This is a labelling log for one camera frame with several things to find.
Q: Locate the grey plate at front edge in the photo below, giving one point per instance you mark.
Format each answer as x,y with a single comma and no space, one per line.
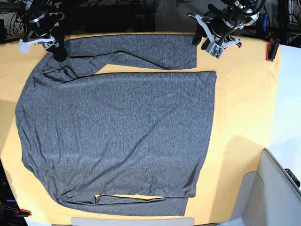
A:
118,222

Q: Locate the black remote control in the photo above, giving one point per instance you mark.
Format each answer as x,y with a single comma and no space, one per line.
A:
293,177

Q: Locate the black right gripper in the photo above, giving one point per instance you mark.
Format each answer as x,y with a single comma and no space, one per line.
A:
42,29

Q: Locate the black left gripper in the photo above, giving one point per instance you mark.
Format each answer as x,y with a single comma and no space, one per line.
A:
216,27

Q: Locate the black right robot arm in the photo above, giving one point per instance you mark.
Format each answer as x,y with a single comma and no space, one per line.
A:
32,7

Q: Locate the red black clamp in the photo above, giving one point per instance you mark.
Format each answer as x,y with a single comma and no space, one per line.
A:
22,213
272,48

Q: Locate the grey long-sleeve shirt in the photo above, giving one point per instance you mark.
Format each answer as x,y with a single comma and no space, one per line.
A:
121,126

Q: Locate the red black clamp left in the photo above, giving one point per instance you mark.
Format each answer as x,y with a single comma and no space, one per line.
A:
22,213

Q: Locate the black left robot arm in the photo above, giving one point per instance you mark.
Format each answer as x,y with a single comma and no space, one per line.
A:
248,9

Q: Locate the red black clamp right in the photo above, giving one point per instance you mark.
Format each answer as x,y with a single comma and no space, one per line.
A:
272,48

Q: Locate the white storage bin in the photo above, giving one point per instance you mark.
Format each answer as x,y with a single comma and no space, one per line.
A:
267,197

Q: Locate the blue clamp handle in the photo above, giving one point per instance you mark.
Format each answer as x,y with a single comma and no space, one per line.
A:
264,22

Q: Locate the white power strip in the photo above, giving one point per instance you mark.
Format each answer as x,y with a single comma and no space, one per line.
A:
57,15

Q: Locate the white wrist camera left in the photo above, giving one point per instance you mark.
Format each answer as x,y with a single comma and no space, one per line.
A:
214,50

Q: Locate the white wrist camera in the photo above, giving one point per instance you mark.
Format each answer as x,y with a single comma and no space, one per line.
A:
214,50
24,47

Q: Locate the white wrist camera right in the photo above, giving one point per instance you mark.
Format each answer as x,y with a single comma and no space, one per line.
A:
24,47

